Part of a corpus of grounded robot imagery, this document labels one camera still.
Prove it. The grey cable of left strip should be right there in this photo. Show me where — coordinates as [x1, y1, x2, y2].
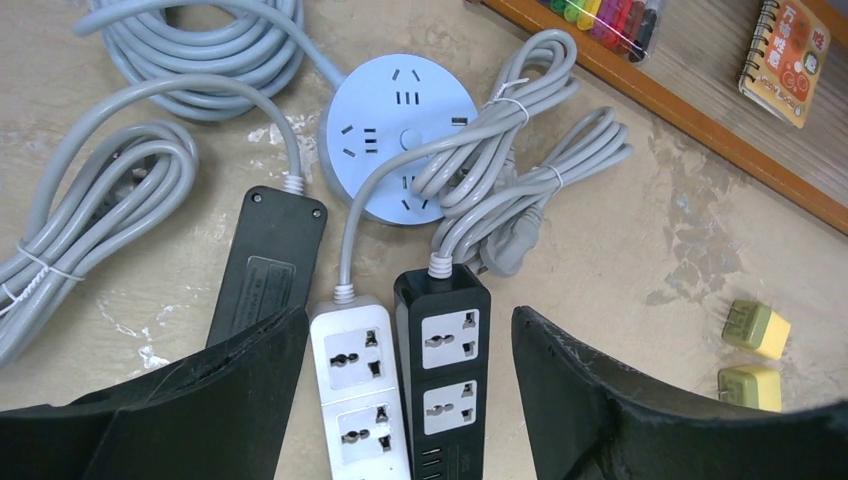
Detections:
[0, 72, 307, 369]

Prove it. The black power strip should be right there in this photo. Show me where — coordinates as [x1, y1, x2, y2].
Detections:
[206, 186, 328, 347]
[393, 265, 491, 480]

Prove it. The bundled grey cable centre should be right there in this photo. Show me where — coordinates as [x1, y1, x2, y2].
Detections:
[334, 27, 636, 306]

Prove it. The coiled grey cable round socket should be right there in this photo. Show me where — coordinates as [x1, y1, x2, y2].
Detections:
[72, 0, 346, 122]

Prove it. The yellow plug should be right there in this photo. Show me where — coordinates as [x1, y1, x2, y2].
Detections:
[722, 299, 791, 361]
[717, 364, 783, 412]

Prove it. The pack of coloured markers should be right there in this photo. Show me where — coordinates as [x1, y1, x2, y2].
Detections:
[539, 0, 666, 65]

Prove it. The round blue power socket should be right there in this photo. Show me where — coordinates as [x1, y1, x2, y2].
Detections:
[318, 53, 478, 204]

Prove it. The white power strip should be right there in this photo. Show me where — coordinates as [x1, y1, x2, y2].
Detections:
[309, 296, 412, 480]

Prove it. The small orange book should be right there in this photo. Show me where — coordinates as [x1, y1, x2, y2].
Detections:
[737, 1, 831, 129]

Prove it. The wooden shelf rack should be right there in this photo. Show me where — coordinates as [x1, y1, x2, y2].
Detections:
[489, 1, 847, 232]

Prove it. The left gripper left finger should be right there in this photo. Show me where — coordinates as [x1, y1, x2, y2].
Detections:
[1, 307, 308, 479]

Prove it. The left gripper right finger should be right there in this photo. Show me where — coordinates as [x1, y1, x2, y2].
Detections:
[511, 306, 847, 479]

